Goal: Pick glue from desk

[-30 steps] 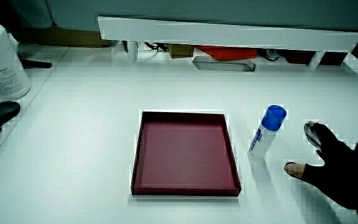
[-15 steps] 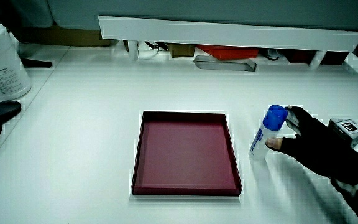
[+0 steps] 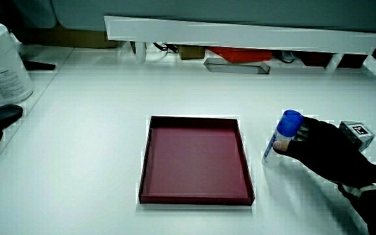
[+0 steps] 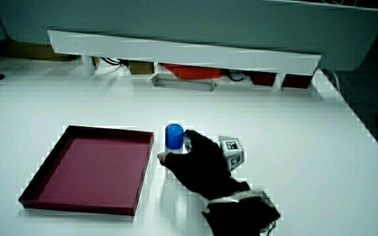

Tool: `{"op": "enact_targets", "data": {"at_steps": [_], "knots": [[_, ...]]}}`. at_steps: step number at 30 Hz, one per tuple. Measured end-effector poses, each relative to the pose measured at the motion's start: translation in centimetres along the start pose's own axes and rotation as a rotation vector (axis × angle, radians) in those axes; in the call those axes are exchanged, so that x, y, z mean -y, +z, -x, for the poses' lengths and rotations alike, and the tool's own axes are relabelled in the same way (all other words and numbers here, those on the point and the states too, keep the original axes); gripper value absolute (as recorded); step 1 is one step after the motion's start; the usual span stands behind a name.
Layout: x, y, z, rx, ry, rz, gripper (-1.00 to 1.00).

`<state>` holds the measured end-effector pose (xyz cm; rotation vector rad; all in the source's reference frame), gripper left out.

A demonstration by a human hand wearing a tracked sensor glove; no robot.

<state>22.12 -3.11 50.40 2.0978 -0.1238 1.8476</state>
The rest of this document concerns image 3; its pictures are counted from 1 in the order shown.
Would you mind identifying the person's right hand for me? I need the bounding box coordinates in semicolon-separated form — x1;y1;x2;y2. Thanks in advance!
272;116;376;189

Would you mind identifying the blue capped glue bottle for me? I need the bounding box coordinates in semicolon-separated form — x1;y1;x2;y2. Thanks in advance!
261;109;304;168

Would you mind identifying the white desk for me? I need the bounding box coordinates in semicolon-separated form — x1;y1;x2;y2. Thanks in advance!
0;41;376;235

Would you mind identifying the dark red box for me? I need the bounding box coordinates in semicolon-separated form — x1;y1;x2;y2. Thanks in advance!
293;50;369;70

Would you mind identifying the orange box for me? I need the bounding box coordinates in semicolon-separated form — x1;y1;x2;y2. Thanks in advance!
207;46;274;64

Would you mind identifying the dark red shallow tray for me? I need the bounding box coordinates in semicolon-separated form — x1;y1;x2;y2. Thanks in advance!
138;115;256;206

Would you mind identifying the white monitor riser shelf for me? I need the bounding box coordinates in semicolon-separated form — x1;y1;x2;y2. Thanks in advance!
104;15;376;73

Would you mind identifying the small brown box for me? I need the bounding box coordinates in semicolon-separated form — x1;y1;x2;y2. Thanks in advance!
176;44;206;61

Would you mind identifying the brown cardboard box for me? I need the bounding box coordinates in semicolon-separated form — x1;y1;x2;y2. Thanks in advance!
20;23;119;50

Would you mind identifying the white wipes canister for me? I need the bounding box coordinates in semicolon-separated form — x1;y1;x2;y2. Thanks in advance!
0;22;35;106

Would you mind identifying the metal cable opening frame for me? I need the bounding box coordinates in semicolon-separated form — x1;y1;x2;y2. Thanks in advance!
203;57;272;76

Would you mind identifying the black cable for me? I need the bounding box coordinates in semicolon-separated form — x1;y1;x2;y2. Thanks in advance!
151;42;179;54

